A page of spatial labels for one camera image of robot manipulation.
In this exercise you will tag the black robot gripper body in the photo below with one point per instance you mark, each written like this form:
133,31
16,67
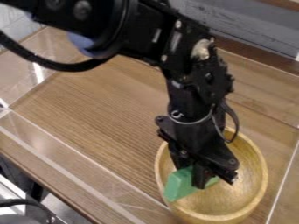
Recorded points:
205,146

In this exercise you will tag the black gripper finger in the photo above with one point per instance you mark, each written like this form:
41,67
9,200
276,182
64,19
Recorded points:
201,176
180,156

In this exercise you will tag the green rectangular block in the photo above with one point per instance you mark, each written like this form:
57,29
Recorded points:
178,186

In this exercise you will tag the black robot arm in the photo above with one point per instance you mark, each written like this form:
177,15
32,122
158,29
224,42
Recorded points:
148,31

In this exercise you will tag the brown wooden bowl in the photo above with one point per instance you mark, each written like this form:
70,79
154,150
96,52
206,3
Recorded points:
222,204

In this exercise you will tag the black metal table frame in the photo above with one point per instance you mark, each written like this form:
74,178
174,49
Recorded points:
20,198

